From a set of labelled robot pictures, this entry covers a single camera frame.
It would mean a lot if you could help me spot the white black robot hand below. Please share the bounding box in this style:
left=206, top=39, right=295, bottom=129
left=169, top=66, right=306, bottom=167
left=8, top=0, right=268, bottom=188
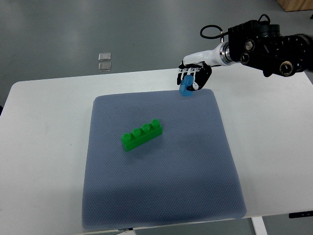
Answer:
left=177, top=50, right=223, bottom=91

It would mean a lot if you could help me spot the blue single-stud block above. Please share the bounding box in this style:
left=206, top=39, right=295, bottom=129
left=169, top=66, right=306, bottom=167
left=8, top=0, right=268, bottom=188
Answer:
left=179, top=75, right=194, bottom=97

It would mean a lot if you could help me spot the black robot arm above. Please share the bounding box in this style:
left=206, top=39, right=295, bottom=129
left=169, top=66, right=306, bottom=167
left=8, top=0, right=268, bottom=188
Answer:
left=219, top=20, right=313, bottom=77

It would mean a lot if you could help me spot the green four-stud block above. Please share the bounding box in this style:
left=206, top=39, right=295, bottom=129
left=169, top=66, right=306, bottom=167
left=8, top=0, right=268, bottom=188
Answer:
left=121, top=119, right=163, bottom=152

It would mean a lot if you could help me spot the lower metal floor plate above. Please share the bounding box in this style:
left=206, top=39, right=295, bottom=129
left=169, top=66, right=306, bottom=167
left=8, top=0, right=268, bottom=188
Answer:
left=98, top=62, right=112, bottom=72

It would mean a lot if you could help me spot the metal floor plate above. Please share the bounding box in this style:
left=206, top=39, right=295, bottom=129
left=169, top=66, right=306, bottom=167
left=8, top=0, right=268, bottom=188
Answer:
left=98, top=52, right=111, bottom=61
left=98, top=62, right=112, bottom=72

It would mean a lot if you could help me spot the upper metal floor plate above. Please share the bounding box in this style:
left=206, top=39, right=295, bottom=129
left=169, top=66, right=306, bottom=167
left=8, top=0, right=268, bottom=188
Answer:
left=98, top=52, right=111, bottom=61

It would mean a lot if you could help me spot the blue-grey mesh mat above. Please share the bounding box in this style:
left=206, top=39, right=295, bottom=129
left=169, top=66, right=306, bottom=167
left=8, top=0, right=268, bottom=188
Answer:
left=82, top=89, right=246, bottom=230

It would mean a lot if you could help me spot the wooden box corner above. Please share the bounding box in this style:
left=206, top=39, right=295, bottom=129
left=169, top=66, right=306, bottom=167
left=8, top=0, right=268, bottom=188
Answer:
left=277, top=0, right=313, bottom=12

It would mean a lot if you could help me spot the white table leg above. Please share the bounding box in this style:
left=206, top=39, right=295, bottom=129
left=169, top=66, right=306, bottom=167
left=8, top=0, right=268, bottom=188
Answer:
left=251, top=216, right=268, bottom=235

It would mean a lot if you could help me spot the black table control panel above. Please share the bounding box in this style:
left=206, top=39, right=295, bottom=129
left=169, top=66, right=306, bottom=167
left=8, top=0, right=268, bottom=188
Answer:
left=289, top=211, right=313, bottom=219

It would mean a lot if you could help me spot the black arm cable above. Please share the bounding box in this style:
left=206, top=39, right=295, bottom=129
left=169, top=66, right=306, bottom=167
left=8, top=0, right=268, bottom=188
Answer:
left=200, top=14, right=271, bottom=40

